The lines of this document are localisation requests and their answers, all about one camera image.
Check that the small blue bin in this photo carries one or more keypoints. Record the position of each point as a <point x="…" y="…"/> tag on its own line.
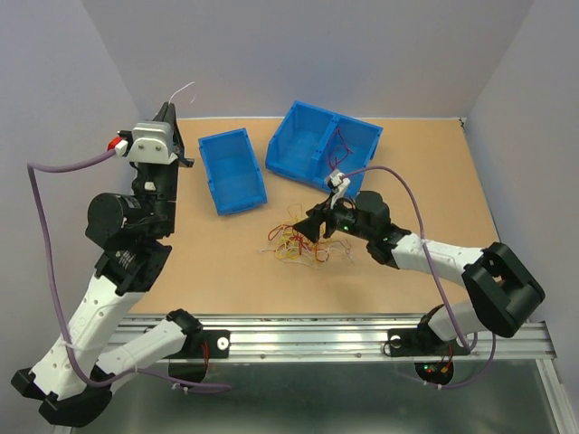
<point x="233" y="174"/>

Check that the blue double-compartment bin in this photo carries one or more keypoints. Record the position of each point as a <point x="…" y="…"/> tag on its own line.
<point x="311" y="142"/>

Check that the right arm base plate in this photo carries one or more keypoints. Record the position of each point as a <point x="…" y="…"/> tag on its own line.
<point x="412" y="342"/>

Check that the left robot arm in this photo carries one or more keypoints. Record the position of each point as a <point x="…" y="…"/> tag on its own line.
<point x="76" y="379"/>

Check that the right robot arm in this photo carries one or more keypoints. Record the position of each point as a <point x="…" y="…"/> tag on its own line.
<point x="502" y="292"/>

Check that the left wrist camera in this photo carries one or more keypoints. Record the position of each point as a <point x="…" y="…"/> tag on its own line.
<point x="148" y="142"/>

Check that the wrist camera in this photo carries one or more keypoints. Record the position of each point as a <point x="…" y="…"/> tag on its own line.
<point x="338" y="184"/>
<point x="148" y="142"/>

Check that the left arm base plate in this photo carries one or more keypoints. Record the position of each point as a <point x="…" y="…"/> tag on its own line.
<point x="212" y="344"/>

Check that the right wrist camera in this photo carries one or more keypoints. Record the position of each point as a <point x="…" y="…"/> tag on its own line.
<point x="338" y="184"/>

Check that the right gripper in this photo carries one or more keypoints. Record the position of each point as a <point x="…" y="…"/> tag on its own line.
<point x="310" y="227"/>

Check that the aluminium rail frame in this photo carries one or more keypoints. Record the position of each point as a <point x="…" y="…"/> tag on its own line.
<point x="309" y="349"/>

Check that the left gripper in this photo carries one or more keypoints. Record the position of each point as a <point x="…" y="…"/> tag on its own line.
<point x="168" y="114"/>

